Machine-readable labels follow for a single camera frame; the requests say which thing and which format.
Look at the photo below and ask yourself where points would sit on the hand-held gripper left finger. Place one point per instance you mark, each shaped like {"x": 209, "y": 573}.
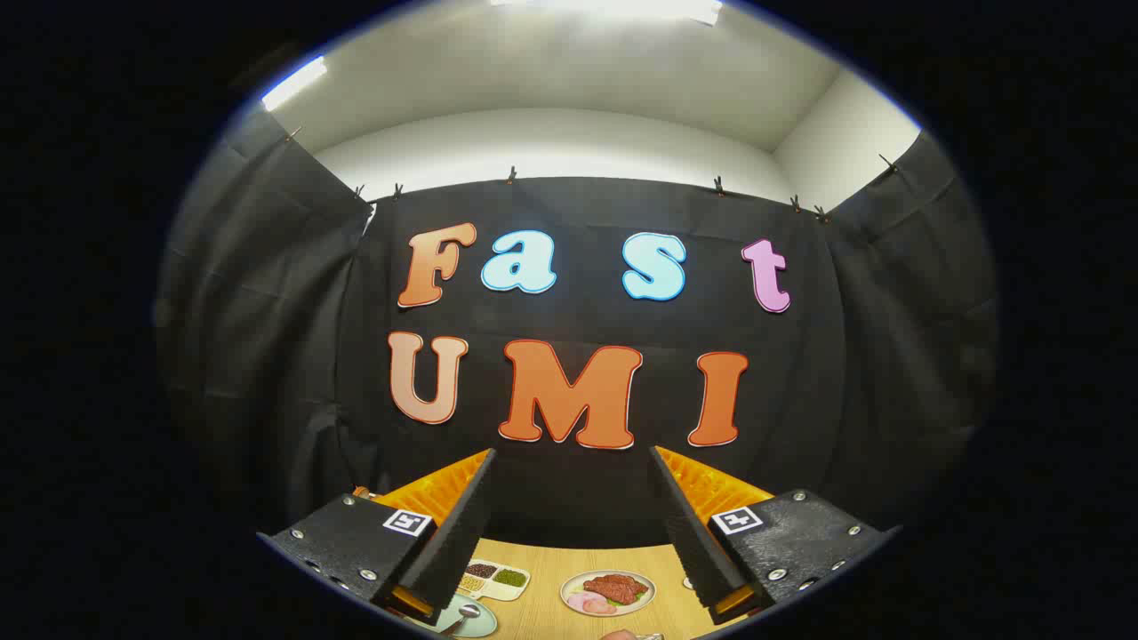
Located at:
{"x": 458, "y": 551}

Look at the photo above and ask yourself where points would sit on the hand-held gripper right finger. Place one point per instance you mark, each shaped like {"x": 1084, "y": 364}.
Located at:
{"x": 689, "y": 542}

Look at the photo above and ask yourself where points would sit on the silver metal spoon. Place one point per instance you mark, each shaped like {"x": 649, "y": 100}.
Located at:
{"x": 468, "y": 611}

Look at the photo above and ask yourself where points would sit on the dark red beans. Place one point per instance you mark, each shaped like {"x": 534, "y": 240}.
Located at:
{"x": 481, "y": 570}

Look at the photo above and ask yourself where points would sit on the yellow soybeans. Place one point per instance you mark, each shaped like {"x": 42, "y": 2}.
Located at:
{"x": 469, "y": 583}

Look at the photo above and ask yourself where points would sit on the green mung beans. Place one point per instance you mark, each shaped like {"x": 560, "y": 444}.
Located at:
{"x": 509, "y": 578}

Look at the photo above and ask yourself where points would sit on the white divided snack tray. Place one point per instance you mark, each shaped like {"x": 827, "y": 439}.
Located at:
{"x": 498, "y": 594}

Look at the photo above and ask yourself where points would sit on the light blue plate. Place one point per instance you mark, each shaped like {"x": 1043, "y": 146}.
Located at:
{"x": 480, "y": 627}

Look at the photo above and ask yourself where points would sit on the brown steak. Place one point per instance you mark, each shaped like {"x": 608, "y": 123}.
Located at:
{"x": 613, "y": 588}

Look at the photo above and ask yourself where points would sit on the red pink ham slice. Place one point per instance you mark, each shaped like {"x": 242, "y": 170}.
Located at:
{"x": 600, "y": 608}

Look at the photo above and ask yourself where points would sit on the beige plate with food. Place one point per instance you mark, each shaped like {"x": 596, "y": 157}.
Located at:
{"x": 573, "y": 587}

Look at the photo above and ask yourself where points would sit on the pale pink ham slice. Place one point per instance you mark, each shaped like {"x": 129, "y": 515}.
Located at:
{"x": 578, "y": 601}

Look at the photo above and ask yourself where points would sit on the row of small backdrop clips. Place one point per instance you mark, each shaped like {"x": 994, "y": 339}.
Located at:
{"x": 511, "y": 176}

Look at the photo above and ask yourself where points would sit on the long ceiling light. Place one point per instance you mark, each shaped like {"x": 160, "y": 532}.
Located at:
{"x": 293, "y": 83}

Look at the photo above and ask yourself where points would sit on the wide ceiling light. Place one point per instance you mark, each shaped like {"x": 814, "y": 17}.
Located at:
{"x": 613, "y": 7}

